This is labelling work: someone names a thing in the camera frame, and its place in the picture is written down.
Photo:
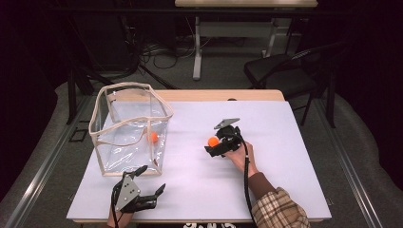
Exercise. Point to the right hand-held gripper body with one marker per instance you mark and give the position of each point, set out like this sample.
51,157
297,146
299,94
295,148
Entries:
229,136

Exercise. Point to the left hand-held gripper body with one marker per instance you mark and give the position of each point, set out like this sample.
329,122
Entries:
126,193

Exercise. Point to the orange table tennis ball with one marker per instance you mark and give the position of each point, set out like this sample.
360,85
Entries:
153,137
213,141

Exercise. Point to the clear bag with beige trim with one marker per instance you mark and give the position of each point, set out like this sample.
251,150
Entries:
133,126

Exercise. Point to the person's right hand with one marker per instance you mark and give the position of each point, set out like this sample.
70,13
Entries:
242,158

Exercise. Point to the person's left hand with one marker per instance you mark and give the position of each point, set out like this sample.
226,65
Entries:
122,219

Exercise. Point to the white table mat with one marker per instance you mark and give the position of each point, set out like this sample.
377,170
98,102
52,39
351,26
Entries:
202,183

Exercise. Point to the black folding chair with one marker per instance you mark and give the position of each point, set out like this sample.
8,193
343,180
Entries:
285,72

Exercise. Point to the black metal stand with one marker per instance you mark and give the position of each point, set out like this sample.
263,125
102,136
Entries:
76,91

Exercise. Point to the white-legged desk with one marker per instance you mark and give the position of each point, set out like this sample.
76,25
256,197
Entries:
244,19

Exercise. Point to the metal floor rail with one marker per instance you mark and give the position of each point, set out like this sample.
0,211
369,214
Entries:
351,167
41,171

